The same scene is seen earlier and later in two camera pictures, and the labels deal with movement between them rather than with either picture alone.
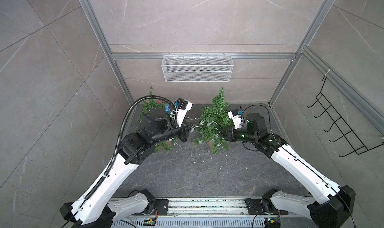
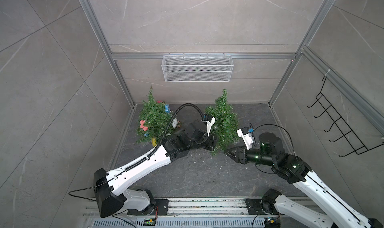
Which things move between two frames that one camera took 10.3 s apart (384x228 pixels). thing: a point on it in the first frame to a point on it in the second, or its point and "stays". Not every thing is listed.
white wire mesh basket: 198,68 stays
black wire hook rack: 355,143 stays
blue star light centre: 167,108 stays
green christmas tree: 215,118 stays
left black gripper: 184,129 to 211,142
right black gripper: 230,134 to 240,153
